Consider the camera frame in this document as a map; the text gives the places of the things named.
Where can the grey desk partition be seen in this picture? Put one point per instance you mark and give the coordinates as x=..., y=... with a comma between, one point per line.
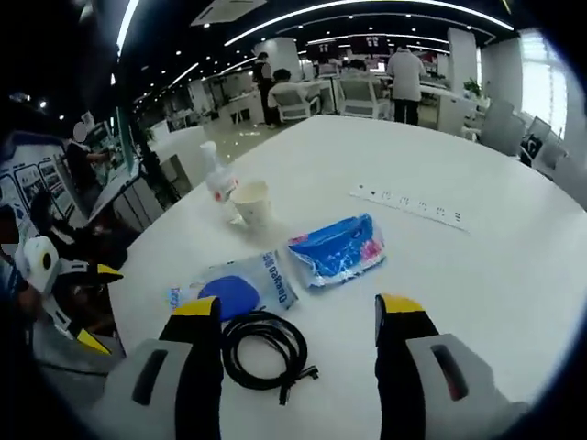
x=133, y=201

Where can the cream paper cup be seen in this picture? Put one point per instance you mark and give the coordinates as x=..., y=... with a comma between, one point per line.
x=251, y=204

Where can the green potted plant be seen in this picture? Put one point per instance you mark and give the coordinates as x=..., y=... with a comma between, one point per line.
x=472, y=87

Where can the person's left hand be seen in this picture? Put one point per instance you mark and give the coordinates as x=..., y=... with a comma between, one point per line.
x=31, y=298

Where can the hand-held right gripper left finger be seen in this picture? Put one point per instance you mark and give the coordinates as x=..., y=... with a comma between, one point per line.
x=156, y=380

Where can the black office chair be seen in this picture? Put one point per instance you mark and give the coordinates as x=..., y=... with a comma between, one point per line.
x=532, y=149

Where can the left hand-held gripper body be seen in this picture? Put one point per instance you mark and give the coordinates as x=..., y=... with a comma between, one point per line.
x=41, y=266

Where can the blue-lidded wet wipes packet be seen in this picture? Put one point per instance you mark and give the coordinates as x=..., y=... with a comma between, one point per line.
x=270, y=279

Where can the ceiling air conditioner vent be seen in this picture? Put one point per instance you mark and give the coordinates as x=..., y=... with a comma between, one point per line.
x=229, y=11

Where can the white power strip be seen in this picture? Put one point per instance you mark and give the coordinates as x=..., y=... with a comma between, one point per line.
x=413, y=206

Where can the white counter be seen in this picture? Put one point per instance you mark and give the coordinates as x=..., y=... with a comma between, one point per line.
x=179, y=142

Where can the white office chair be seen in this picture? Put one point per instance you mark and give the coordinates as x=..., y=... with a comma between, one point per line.
x=364, y=98
x=295, y=103

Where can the white table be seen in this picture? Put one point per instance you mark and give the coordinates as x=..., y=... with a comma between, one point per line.
x=458, y=284

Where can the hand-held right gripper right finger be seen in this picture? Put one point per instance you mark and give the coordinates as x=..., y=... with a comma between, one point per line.
x=426, y=380

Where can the long ceiling light strip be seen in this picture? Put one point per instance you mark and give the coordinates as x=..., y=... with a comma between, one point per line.
x=367, y=9

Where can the clear red-labelled spray bottle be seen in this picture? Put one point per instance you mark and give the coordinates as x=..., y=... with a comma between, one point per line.
x=220, y=183

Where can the blue plastic bag packet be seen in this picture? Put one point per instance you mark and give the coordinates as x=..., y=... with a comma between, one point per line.
x=335, y=252

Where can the grey office chair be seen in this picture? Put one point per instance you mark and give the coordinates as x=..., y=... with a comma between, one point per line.
x=502, y=126
x=552, y=151

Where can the wall display board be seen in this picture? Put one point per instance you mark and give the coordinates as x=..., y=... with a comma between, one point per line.
x=27, y=174

